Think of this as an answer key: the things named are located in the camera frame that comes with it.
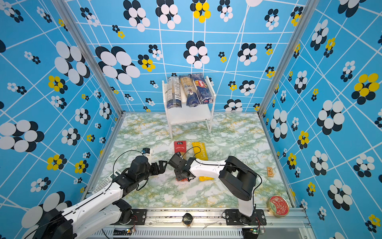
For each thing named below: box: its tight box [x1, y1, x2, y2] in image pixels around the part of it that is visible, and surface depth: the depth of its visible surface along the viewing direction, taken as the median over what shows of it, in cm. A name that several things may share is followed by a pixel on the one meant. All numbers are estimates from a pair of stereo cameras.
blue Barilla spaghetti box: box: [191, 72, 214, 105], surface depth 84 cm
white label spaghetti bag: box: [166, 76, 183, 109], surface depth 82 cm
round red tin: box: [266, 195, 290, 218], surface depth 75 cm
